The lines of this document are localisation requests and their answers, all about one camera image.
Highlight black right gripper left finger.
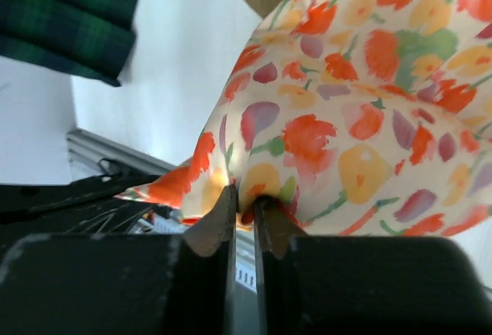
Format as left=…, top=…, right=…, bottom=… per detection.
left=1, top=186, right=238, bottom=334

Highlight aluminium mounting rail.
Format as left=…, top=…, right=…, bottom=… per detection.
left=65, top=129, right=175, bottom=175

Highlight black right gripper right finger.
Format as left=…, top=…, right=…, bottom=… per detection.
left=253, top=198, right=491, bottom=334

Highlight slotted cable duct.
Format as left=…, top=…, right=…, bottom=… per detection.
left=235, top=262, right=257, bottom=294

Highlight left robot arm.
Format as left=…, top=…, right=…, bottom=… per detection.
left=1, top=159, right=158, bottom=244

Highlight orange floral cloth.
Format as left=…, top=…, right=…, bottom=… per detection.
left=121, top=0, right=491, bottom=237

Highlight dark green plaid skirt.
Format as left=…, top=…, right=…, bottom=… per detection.
left=1, top=0, right=138, bottom=87

